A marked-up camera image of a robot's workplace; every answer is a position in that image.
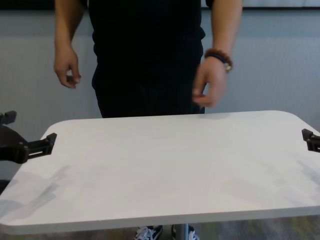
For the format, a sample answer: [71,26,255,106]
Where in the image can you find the person's left forearm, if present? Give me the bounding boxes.
[210,0,244,57]

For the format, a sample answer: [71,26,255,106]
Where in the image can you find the person's left hand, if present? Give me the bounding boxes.
[191,59,229,109]

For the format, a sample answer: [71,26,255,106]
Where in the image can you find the black wall trim strip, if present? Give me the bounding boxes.
[0,0,320,11]

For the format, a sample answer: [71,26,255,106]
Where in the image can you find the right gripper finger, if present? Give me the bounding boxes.
[301,128,320,153]

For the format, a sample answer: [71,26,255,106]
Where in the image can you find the person's right black sneaker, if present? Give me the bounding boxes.
[134,224,164,240]

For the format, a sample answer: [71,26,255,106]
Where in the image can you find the person's right hand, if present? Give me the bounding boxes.
[53,46,82,89]

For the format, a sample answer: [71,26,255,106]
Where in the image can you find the person's black sneaker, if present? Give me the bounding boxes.
[171,224,201,240]
[134,224,164,240]

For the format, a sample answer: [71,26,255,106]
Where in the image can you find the person's right forearm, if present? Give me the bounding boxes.
[54,0,83,52]

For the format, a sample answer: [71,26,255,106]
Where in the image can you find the person's left black sneaker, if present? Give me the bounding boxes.
[171,224,201,240]

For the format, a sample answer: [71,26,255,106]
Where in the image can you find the brown wooden bead bracelet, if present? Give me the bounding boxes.
[204,48,235,74]

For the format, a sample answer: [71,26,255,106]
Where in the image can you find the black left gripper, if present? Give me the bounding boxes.
[0,110,58,165]

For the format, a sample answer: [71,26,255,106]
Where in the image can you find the person in black shirt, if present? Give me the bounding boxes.
[79,0,214,66]

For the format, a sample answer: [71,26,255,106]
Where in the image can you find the white pedestal rolling table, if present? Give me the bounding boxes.
[0,109,320,240]

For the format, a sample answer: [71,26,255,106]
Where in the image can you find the dark blue bead bracelet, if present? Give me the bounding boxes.
[205,55,227,66]

